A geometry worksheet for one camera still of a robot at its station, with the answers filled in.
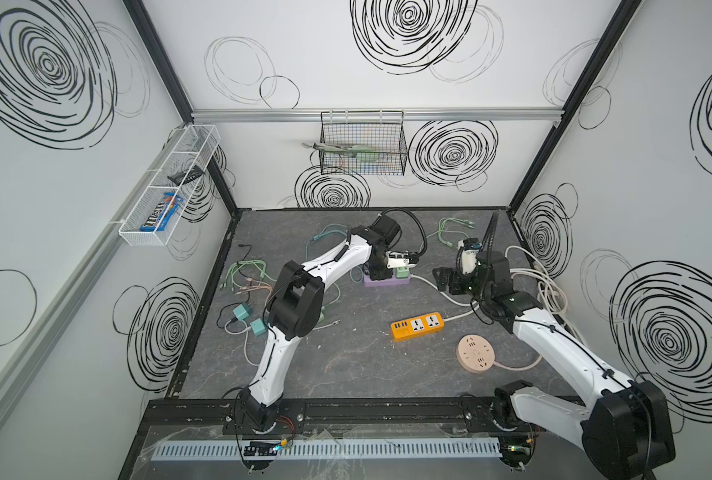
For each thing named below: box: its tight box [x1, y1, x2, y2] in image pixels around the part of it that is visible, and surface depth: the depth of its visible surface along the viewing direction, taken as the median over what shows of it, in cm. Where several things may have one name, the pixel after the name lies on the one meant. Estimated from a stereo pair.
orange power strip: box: [390, 312, 445, 343], surface depth 88 cm
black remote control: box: [182, 165, 205, 185], surface depth 82 cm
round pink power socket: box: [456, 334, 495, 373], surface depth 84 cm
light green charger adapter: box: [396, 266, 409, 279], surface depth 96 cm
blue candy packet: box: [140, 192, 184, 232], surface depth 72 cm
